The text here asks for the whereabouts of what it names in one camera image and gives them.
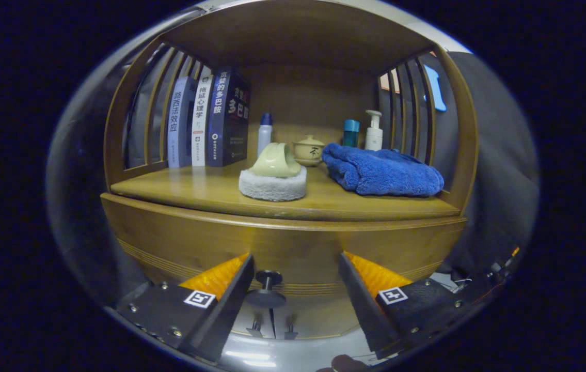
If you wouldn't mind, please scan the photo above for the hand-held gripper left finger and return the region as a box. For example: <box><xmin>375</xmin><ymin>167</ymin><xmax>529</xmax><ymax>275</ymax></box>
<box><xmin>115</xmin><ymin>253</ymin><xmax>256</xmax><ymax>363</ymax></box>

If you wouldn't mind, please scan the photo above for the blue folded towel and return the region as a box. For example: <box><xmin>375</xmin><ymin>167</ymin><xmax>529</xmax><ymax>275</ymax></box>
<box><xmin>322</xmin><ymin>143</ymin><xmax>445</xmax><ymax>197</ymax></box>

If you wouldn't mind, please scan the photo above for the wooden cabinet door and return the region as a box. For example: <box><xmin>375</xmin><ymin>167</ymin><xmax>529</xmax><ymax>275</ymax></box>
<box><xmin>274</xmin><ymin>309</ymin><xmax>360</xmax><ymax>340</ymax></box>
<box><xmin>231</xmin><ymin>309</ymin><xmax>275</xmax><ymax>340</ymax></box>

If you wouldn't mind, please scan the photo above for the white book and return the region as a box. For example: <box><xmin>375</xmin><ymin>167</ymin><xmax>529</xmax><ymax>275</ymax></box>
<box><xmin>191</xmin><ymin>66</ymin><xmax>216</xmax><ymax>167</ymax></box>

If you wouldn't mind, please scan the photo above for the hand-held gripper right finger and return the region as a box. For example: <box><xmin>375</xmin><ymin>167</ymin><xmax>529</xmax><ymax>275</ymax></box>
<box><xmin>338</xmin><ymin>251</ymin><xmax>479</xmax><ymax>360</ymax></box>

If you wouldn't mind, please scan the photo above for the dark blue book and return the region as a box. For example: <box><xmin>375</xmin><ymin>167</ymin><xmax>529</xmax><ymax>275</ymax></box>
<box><xmin>205</xmin><ymin>69</ymin><xmax>252</xmax><ymax>167</ymax></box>

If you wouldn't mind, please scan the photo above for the black equipment with orange part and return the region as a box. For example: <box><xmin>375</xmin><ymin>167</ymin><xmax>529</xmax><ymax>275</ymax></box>
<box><xmin>450</xmin><ymin>247</ymin><xmax>521</xmax><ymax>292</ymax></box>

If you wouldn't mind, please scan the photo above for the light blue book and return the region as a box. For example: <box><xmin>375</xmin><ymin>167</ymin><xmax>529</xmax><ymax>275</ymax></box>
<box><xmin>167</xmin><ymin>76</ymin><xmax>196</xmax><ymax>169</ymax></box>

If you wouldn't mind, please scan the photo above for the white bottle with blue cap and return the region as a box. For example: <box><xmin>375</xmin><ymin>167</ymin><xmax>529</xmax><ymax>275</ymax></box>
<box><xmin>257</xmin><ymin>113</ymin><xmax>274</xmax><ymax>158</ymax></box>

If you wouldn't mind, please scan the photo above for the white pump bottle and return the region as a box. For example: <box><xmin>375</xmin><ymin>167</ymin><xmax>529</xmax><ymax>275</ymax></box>
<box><xmin>365</xmin><ymin>110</ymin><xmax>384</xmax><ymax>151</ymax></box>

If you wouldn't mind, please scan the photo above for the beige lidded ceramic teacup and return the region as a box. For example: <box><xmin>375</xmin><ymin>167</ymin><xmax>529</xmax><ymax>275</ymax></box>
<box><xmin>293</xmin><ymin>134</ymin><xmax>325</xmax><ymax>167</ymax></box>

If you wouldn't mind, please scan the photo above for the wooden countertop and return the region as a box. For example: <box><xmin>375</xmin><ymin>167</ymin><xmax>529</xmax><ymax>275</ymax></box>
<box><xmin>109</xmin><ymin>160</ymin><xmax>463</xmax><ymax>223</ymax></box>

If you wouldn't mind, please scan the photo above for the teal bottle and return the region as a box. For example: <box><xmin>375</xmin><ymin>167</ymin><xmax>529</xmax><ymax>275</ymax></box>
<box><xmin>343</xmin><ymin>119</ymin><xmax>360</xmax><ymax>149</ymax></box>

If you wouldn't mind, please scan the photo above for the wooden drawer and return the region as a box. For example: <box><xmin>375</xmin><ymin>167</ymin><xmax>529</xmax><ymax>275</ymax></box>
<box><xmin>101</xmin><ymin>193</ymin><xmax>468</xmax><ymax>309</ymax></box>

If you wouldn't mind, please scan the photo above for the green-handled white scrub brush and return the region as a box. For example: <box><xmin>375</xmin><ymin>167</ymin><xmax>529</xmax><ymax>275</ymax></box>
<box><xmin>239</xmin><ymin>142</ymin><xmax>308</xmax><ymax>202</ymax></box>

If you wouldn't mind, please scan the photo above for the wooden cabinet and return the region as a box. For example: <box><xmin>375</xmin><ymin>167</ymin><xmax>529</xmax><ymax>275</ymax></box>
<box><xmin>99</xmin><ymin>0</ymin><xmax>479</xmax><ymax>342</ymax></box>

